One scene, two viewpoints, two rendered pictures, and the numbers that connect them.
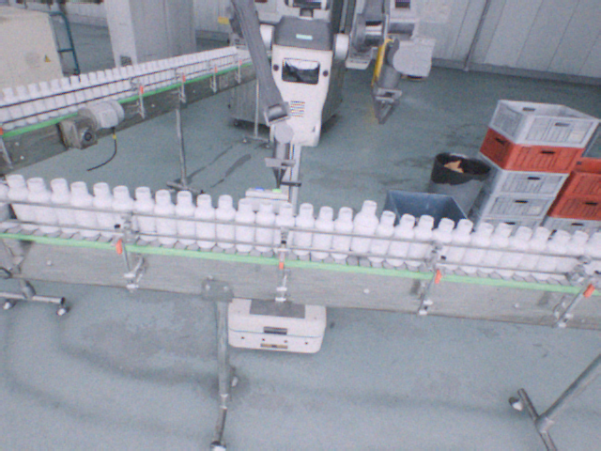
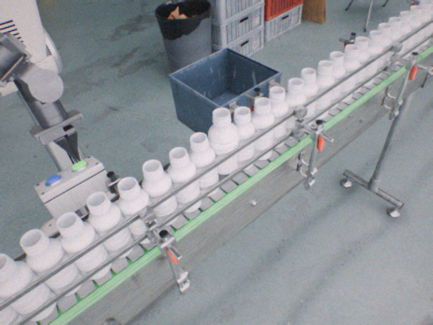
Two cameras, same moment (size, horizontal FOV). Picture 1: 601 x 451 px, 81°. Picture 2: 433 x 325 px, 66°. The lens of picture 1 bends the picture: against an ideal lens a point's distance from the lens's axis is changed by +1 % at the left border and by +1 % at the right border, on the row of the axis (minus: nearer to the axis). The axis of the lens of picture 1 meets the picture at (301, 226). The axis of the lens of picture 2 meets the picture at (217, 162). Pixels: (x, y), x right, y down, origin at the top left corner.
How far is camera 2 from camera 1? 0.45 m
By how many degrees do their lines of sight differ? 28
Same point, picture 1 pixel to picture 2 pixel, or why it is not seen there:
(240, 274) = (118, 300)
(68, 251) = not seen: outside the picture
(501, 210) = (234, 36)
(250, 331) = not seen: hidden behind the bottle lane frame
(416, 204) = (201, 74)
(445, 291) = not seen: hidden behind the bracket
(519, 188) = (238, 8)
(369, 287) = (255, 196)
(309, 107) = (23, 24)
